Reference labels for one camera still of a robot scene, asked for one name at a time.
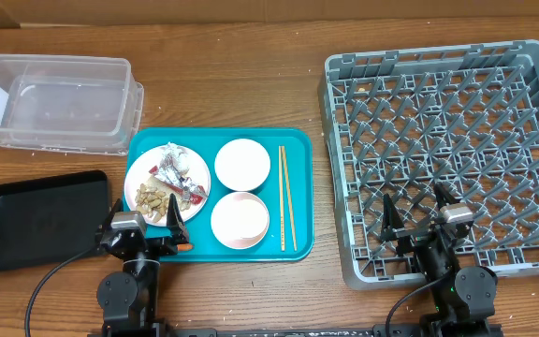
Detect clear plastic bin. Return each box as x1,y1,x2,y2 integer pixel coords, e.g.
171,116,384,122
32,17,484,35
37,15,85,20
0,54,144,155

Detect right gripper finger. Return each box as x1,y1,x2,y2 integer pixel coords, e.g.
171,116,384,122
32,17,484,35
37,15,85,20
382,194,404,231
433,183,457,209

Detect white bowl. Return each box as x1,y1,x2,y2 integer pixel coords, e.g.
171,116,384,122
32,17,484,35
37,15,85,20
214,139,271,192

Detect teal serving tray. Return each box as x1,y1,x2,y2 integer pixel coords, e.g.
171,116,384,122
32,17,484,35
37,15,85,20
125,127,314,263

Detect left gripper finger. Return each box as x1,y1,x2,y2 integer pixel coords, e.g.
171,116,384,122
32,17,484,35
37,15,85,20
166,194,188,240
103,198,124,229

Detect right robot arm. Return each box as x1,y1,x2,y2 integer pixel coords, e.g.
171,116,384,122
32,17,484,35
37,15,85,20
380,183,503,337

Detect black tray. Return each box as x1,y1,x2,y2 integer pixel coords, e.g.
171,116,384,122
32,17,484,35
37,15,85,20
0,170,110,271

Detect gray dish rack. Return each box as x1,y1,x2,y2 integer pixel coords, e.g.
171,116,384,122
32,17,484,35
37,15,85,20
318,40,539,290

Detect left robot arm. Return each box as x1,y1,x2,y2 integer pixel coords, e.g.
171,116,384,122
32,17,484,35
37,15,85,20
95,196,189,336

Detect red foil wrapper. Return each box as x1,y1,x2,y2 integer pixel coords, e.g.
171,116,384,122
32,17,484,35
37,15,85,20
149,164,209,205

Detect white tissue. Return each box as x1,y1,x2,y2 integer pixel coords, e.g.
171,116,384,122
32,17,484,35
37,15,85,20
158,142,190,175

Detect pink bowl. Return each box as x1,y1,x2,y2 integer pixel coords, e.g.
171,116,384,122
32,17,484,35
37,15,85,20
211,192,270,250

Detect orange carrot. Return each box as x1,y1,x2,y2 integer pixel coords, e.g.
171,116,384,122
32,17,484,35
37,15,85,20
177,243,193,252

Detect peanut shells pile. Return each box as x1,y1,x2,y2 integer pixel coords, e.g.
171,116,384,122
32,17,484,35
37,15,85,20
135,183,191,224

